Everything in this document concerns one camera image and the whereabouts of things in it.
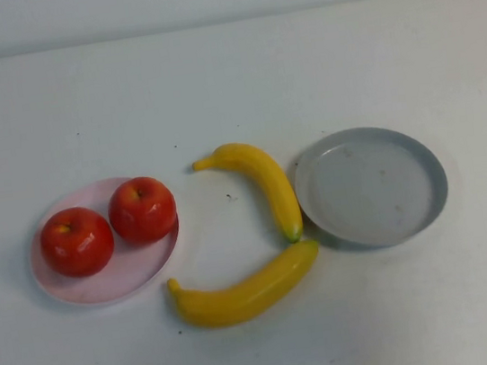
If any yellow banana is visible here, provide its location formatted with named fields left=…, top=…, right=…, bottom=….
left=163, top=237, right=330, bottom=335
left=189, top=134, right=306, bottom=258

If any red apple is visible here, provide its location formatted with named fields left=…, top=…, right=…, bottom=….
left=36, top=202, right=120, bottom=283
left=103, top=172, right=182, bottom=250

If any grey round plate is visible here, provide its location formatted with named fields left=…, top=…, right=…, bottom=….
left=287, top=115, right=456, bottom=260

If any pink round plate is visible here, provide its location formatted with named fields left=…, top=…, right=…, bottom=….
left=21, top=169, right=191, bottom=316

